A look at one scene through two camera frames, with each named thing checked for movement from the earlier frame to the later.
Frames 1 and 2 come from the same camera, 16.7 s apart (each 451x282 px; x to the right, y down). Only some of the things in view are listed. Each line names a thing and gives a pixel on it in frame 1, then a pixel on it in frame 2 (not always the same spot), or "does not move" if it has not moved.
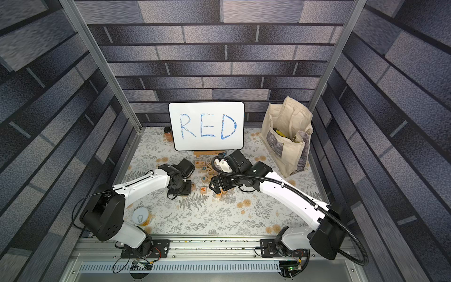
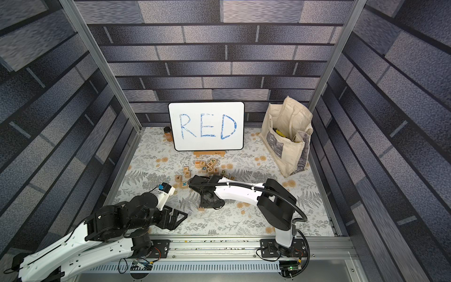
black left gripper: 188,192 to 168,224
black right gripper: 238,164 to 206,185
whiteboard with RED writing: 207,126 does not move
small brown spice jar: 167,136 does not move
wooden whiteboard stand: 198,153 does not move
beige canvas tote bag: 285,136 does not move
